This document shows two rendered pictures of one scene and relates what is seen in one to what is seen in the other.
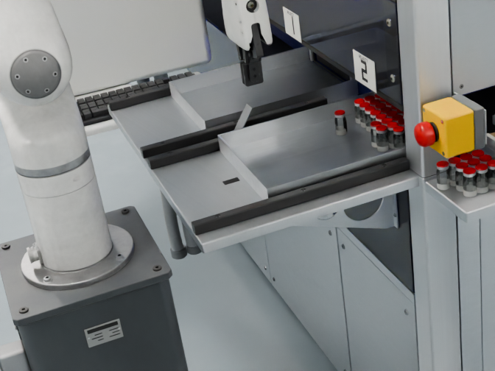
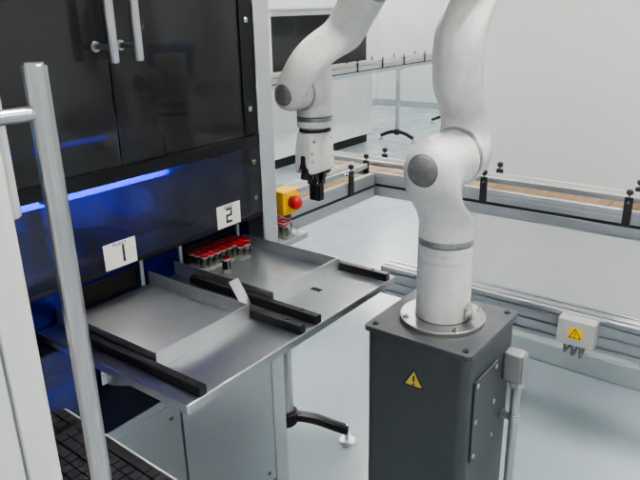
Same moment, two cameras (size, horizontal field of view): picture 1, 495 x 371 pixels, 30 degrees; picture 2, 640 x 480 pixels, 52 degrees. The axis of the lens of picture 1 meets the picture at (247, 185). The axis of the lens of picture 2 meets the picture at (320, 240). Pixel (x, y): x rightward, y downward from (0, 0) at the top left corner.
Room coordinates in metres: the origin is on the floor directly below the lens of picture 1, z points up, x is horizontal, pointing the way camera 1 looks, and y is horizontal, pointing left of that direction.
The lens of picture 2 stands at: (2.34, 1.21, 1.53)
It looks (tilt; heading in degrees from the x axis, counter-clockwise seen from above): 20 degrees down; 234
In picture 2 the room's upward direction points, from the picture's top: 1 degrees counter-clockwise
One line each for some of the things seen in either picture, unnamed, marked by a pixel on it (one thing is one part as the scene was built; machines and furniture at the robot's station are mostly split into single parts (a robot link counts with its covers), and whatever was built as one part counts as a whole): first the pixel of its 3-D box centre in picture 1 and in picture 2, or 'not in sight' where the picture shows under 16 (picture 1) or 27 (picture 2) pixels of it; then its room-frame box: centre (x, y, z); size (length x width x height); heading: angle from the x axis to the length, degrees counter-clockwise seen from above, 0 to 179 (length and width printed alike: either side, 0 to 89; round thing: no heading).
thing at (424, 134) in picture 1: (427, 133); (294, 202); (1.33, -0.30, 0.99); 0.04 x 0.04 x 0.04; 16
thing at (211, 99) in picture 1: (261, 87); (152, 313); (1.87, -0.06, 0.90); 0.34 x 0.26 x 0.04; 106
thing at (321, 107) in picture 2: not in sight; (312, 87); (1.44, -0.04, 1.35); 0.09 x 0.08 x 0.13; 17
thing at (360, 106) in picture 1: (378, 124); (226, 254); (1.58, -0.26, 0.90); 0.18 x 0.02 x 0.05; 16
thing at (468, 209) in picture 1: (481, 190); (276, 235); (1.34, -0.39, 0.87); 0.14 x 0.13 x 0.02; 106
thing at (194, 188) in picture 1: (261, 135); (230, 305); (1.69, -0.04, 0.87); 0.70 x 0.48 x 0.02; 16
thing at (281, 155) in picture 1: (326, 143); (256, 266); (1.55, -0.16, 0.90); 0.34 x 0.26 x 0.04; 106
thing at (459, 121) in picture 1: (452, 126); (282, 199); (1.34, -0.34, 0.99); 0.08 x 0.07 x 0.07; 106
